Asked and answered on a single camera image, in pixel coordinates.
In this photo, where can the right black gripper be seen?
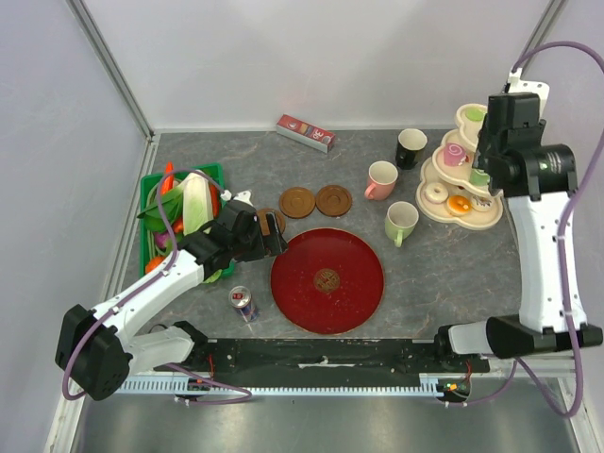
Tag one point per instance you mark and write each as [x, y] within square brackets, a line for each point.
[484, 142]

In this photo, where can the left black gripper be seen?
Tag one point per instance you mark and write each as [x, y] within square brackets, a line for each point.
[271, 244]

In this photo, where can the green macaron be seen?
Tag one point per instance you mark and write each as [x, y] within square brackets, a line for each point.
[474, 114]

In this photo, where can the brown coaster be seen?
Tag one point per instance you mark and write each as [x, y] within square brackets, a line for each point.
[278, 222]
[297, 202]
[333, 200]

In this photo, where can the green swirl cake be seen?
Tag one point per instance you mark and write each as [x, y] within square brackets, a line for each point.
[479, 178]

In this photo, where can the dark red round tray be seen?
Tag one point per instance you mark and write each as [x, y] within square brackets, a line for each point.
[329, 281]

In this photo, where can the pink swirl cake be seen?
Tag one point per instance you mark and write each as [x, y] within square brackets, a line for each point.
[454, 155]

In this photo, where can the orange glazed donut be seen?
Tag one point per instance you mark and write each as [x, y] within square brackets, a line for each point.
[458, 205]

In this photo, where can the white ring donut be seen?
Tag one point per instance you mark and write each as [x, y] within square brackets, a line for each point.
[436, 193]

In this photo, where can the black mug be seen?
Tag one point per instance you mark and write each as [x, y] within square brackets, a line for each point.
[411, 143]

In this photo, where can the pink mug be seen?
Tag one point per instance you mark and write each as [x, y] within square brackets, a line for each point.
[382, 176]

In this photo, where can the green mug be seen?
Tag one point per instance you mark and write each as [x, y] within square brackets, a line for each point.
[400, 221]

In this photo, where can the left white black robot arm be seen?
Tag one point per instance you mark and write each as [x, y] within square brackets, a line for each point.
[100, 348]

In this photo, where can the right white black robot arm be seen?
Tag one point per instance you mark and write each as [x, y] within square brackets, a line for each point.
[551, 316]

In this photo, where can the energy drink can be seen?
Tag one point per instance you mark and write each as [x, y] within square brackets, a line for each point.
[241, 300]

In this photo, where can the cream three tier stand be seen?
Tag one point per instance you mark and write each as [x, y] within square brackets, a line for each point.
[456, 179]

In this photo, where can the toy napa cabbage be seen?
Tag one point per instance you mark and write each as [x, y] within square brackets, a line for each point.
[193, 201]

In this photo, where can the green plastic basket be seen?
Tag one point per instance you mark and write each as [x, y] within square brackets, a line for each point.
[148, 247]

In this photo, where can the red snack box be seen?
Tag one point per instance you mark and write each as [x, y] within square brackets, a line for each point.
[305, 133]

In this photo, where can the toy orange carrot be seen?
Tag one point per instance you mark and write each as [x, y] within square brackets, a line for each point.
[168, 181]

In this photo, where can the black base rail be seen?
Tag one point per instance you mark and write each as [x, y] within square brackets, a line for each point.
[237, 356]

